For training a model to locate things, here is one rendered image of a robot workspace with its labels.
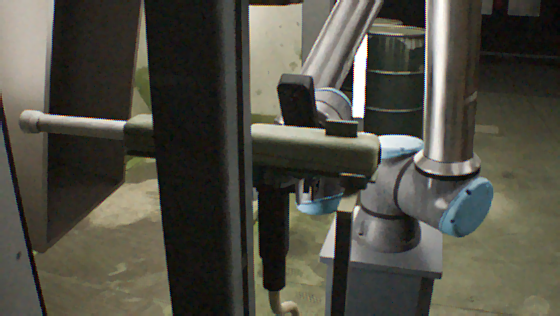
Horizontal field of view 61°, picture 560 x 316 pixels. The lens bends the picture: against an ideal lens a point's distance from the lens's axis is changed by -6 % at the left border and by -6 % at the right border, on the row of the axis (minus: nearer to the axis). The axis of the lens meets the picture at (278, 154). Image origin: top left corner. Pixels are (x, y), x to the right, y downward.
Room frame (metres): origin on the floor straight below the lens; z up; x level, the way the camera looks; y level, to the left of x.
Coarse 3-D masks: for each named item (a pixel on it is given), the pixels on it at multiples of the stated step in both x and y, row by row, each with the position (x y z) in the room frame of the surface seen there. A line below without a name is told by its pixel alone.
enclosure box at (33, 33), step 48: (0, 0) 1.36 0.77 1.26; (48, 0) 1.33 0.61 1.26; (96, 0) 1.96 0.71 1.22; (0, 48) 1.36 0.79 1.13; (48, 48) 1.34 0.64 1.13; (96, 48) 1.96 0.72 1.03; (48, 96) 1.36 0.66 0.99; (96, 96) 1.96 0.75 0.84; (48, 144) 1.95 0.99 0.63; (96, 144) 1.97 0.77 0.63; (48, 192) 1.74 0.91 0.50; (96, 192) 1.82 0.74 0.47; (48, 240) 1.44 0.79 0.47
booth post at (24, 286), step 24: (0, 120) 0.73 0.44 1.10; (0, 144) 0.72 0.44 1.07; (0, 168) 0.71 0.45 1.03; (0, 192) 0.70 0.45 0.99; (0, 216) 0.69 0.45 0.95; (0, 240) 0.68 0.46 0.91; (24, 240) 0.73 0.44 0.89; (0, 264) 0.67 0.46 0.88; (24, 264) 0.71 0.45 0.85; (0, 288) 0.65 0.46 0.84; (24, 288) 0.70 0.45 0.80; (0, 312) 0.64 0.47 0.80; (24, 312) 0.69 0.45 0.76
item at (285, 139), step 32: (32, 128) 0.63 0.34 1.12; (64, 128) 0.62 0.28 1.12; (96, 128) 0.60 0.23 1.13; (128, 128) 0.57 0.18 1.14; (256, 128) 0.55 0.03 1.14; (288, 128) 0.55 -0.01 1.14; (352, 128) 0.52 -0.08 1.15; (256, 160) 0.53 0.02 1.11; (288, 160) 0.52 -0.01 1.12; (320, 160) 0.51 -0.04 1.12; (352, 160) 0.50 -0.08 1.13; (288, 192) 0.52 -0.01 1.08; (288, 224) 0.55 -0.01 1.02
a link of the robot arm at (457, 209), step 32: (448, 0) 0.97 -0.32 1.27; (480, 0) 0.98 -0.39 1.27; (448, 32) 0.97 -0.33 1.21; (448, 64) 0.97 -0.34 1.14; (448, 96) 0.98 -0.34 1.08; (448, 128) 0.98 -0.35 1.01; (416, 160) 1.04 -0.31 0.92; (448, 160) 0.98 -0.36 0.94; (416, 192) 1.02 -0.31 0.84; (448, 192) 0.96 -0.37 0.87; (480, 192) 0.97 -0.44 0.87; (448, 224) 0.94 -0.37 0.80
